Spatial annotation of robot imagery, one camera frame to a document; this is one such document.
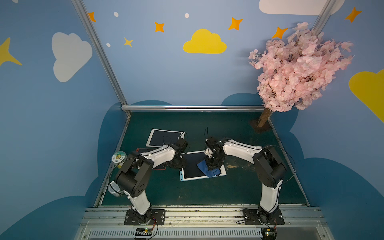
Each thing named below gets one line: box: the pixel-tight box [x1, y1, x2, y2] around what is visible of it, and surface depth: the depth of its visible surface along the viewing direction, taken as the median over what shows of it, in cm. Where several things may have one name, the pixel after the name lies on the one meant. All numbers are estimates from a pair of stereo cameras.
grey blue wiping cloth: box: [197, 159, 221, 178], surface depth 88 cm
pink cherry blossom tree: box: [248, 22, 354, 127], surface depth 74 cm
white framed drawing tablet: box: [145, 128, 185, 148], surface depth 110 cm
